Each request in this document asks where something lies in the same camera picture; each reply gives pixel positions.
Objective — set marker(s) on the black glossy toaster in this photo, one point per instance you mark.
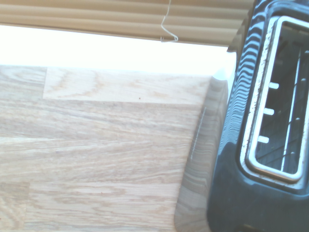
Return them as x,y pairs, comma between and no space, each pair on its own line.
241,205

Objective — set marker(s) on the wide beige window blind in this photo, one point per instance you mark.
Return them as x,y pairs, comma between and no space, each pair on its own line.
96,17

